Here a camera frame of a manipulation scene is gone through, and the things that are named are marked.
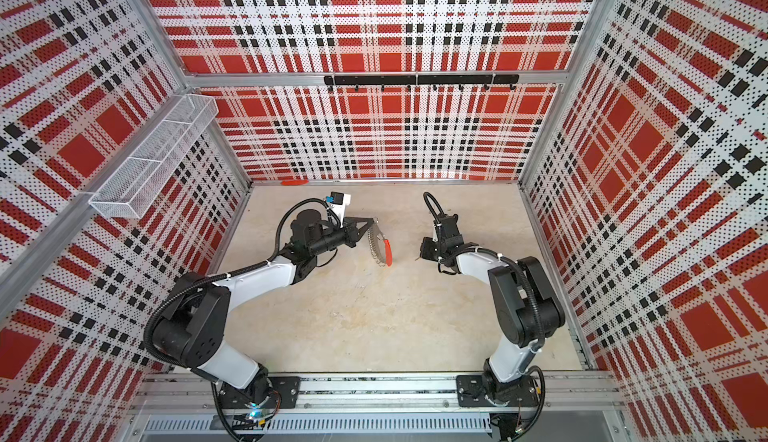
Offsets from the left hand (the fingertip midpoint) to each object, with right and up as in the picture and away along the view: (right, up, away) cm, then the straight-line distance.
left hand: (373, 225), depth 83 cm
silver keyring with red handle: (+2, -8, +8) cm, 12 cm away
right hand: (+15, -8, +12) cm, 21 cm away
